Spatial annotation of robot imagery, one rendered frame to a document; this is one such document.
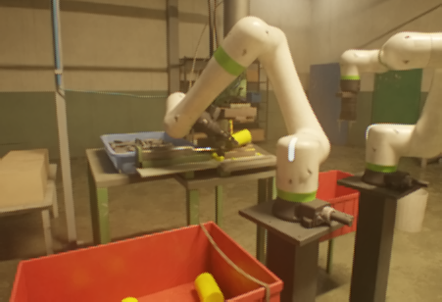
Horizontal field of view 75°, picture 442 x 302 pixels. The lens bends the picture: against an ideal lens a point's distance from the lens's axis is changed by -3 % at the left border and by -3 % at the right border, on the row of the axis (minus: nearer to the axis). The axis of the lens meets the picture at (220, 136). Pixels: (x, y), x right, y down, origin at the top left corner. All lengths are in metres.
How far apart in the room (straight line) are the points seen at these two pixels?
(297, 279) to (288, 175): 0.33
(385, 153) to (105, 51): 5.78
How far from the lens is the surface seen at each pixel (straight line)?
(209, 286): 1.05
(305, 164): 0.90
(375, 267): 1.53
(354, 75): 1.54
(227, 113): 1.32
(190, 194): 1.20
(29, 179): 2.34
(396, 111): 7.13
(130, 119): 6.54
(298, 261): 1.01
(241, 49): 0.96
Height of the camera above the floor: 1.31
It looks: 9 degrees down
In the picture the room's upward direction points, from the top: straight up
